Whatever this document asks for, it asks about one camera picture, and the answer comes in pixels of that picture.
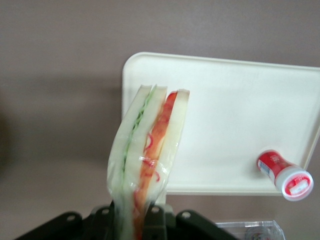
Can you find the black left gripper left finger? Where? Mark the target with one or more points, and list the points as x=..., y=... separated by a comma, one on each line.
x=102, y=220

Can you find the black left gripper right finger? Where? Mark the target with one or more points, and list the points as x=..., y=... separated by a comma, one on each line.
x=157, y=220

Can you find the triangle sandwich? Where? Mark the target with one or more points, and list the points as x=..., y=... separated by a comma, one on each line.
x=145, y=150

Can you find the beige plastic tray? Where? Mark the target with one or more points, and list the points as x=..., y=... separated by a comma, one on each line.
x=237, y=112

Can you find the clear acrylic bottle rack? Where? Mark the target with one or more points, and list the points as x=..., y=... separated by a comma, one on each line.
x=225, y=226

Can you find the small red yogurt drink bottle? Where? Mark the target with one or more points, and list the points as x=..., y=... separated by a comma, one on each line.
x=282, y=172

